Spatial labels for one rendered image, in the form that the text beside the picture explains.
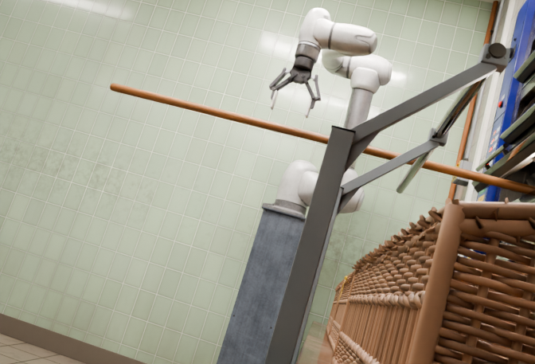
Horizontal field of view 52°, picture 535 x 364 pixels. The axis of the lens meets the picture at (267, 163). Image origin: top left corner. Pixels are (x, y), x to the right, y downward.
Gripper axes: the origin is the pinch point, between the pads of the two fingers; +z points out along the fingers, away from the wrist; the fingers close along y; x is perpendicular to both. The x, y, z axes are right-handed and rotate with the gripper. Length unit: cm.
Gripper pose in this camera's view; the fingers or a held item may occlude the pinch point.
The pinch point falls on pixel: (289, 110)
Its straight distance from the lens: 206.0
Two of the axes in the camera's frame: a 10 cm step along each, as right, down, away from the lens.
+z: -2.9, 9.4, -1.9
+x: -1.7, -2.5, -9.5
